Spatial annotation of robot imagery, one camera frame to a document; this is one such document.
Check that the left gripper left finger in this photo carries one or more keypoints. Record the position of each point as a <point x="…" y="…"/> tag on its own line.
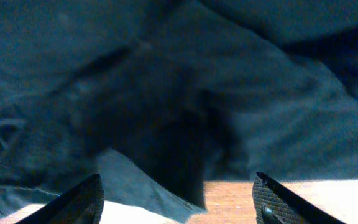
<point x="83" y="204"/>

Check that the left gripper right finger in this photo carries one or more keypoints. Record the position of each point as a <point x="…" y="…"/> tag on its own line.
<point x="276" y="204"/>

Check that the black t-shirt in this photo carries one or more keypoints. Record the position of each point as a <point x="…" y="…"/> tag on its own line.
<point x="159" y="97"/>

